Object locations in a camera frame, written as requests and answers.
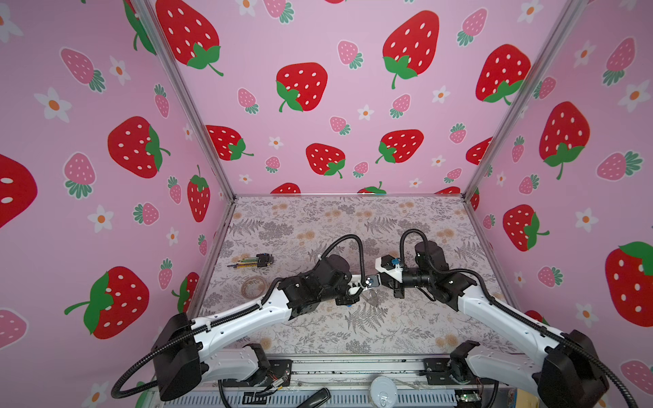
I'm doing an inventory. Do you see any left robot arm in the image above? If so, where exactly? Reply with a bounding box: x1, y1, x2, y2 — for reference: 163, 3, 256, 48
111, 234, 366, 401

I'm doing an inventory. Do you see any black connector with coloured wires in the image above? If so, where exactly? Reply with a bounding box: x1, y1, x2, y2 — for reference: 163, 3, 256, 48
228, 253, 275, 269

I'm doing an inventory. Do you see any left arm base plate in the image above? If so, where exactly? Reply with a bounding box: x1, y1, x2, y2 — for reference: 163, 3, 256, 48
223, 359, 294, 388

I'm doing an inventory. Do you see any black handle at front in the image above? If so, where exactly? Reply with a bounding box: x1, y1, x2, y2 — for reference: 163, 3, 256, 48
297, 388, 332, 408

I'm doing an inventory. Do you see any aluminium front rail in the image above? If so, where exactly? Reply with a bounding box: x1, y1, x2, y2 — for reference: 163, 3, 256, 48
147, 347, 524, 407

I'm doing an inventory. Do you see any white round knob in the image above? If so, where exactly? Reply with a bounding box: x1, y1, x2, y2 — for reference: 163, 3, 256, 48
369, 376, 398, 408

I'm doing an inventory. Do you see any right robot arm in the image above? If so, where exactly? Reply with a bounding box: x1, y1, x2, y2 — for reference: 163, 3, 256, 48
375, 229, 637, 407

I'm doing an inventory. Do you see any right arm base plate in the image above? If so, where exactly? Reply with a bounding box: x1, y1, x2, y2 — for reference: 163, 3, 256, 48
418, 357, 494, 387

